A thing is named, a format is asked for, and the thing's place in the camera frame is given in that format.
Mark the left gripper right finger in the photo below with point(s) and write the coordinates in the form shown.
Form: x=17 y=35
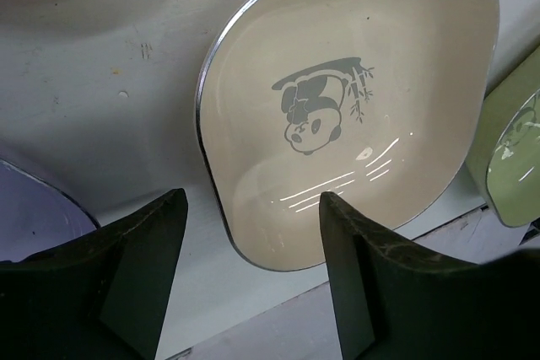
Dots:
x=395 y=299

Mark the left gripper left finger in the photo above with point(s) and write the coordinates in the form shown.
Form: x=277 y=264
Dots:
x=101 y=296

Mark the cream square panda plate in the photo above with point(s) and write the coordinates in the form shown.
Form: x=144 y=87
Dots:
x=376 y=101

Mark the purple square panda plate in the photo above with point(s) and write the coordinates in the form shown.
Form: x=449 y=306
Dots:
x=36 y=216

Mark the green square panda plate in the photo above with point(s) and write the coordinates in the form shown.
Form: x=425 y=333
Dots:
x=504 y=157

